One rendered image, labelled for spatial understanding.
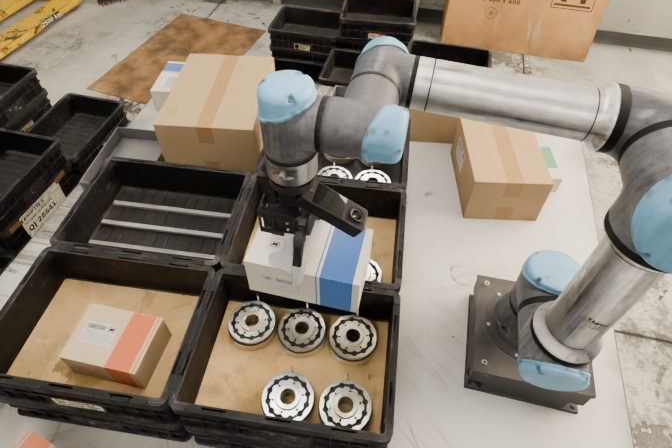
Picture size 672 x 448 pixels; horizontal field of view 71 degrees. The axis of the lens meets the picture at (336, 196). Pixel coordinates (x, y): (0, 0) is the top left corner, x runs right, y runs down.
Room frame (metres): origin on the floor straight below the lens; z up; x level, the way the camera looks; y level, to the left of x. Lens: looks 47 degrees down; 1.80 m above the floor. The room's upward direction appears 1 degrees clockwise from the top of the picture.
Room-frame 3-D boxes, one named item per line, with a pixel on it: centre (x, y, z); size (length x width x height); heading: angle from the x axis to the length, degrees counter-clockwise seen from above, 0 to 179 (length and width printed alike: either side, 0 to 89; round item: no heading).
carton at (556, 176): (1.17, -0.68, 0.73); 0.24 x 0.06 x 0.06; 179
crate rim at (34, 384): (0.46, 0.47, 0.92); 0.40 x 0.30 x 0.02; 83
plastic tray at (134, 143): (1.13, 0.67, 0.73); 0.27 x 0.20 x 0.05; 174
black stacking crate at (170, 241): (0.76, 0.43, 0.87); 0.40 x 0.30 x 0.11; 83
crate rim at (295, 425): (0.41, 0.08, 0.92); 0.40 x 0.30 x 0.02; 83
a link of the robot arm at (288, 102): (0.50, 0.06, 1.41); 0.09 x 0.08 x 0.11; 77
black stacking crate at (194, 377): (0.41, 0.08, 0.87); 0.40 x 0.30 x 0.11; 83
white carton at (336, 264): (0.50, 0.04, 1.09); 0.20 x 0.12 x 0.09; 77
